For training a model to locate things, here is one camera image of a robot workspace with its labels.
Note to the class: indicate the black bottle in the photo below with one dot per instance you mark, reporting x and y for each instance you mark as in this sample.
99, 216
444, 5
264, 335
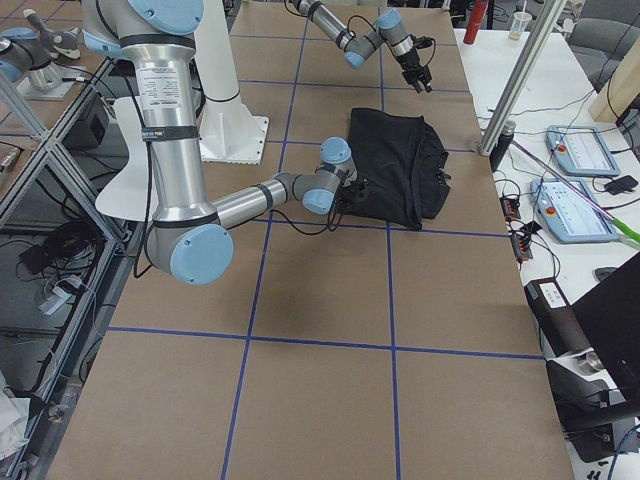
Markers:
502, 145

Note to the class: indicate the white chair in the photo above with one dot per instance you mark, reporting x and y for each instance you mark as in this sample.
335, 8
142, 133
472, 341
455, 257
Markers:
125, 195

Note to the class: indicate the aluminium frame post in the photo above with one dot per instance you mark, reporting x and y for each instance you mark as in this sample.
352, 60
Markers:
523, 67

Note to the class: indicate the black t-shirt with logo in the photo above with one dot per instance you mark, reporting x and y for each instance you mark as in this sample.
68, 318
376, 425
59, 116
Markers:
404, 161

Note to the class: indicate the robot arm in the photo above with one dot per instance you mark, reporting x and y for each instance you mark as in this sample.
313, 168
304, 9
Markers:
359, 39
191, 111

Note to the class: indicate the plastic cup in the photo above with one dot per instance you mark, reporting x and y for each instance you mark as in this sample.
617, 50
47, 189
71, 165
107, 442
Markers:
520, 21

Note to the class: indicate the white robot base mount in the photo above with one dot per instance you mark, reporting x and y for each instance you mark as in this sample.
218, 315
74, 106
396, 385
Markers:
229, 133

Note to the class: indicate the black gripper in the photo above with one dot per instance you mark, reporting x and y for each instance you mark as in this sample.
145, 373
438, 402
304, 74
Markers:
410, 63
353, 193

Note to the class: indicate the red bottle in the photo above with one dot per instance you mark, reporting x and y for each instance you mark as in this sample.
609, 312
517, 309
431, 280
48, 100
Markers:
475, 21

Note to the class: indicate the far teach pendant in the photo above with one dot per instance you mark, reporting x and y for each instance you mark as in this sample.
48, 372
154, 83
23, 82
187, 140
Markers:
581, 151

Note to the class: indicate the reacher grabber stick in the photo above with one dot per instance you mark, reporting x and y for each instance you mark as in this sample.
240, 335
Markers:
626, 230

